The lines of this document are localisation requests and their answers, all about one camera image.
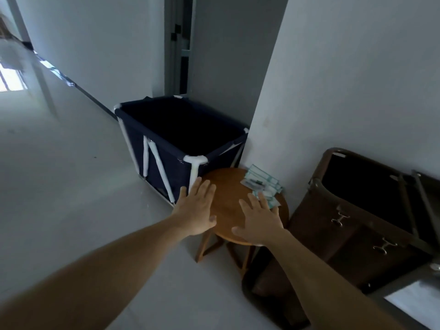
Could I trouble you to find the person's left hand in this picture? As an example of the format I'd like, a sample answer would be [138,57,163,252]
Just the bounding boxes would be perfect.
[170,176,218,237]

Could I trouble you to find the person's right hand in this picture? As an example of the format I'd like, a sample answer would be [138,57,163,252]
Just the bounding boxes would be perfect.
[231,191,286,247]

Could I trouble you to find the teal white boxes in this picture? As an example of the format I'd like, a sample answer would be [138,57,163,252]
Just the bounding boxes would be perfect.
[240,164,285,209]

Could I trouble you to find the brown housekeeping cart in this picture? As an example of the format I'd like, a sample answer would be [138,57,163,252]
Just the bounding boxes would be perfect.
[242,147,440,330]

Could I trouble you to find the person's left forearm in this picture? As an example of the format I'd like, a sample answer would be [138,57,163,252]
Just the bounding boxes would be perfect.
[0,216,188,330]

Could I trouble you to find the person's right forearm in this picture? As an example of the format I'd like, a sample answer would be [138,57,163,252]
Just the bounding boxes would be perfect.
[271,233,396,330]

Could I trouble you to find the round wooden side table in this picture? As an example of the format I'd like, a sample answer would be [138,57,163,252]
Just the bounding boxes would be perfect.
[196,167,290,277]

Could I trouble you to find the grey door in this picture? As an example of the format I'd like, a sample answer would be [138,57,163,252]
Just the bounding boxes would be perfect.
[191,0,290,128]

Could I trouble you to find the navy laundry hamper white frame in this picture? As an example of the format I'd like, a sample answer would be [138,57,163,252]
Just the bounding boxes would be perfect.
[114,95,249,207]

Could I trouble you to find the grey door frame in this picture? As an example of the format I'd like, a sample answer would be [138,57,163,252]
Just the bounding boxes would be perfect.
[163,0,194,97]

